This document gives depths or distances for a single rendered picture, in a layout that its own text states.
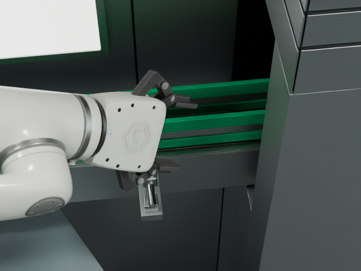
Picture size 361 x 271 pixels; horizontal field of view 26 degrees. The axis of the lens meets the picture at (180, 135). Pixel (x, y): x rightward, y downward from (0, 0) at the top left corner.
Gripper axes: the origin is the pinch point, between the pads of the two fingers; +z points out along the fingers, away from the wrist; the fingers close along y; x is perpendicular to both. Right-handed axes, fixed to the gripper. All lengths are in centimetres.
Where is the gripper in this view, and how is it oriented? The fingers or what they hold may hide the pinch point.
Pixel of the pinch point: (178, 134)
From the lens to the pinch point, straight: 110.0
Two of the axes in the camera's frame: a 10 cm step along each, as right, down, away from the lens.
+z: 7.5, 0.5, 6.5
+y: 2.5, -9.5, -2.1
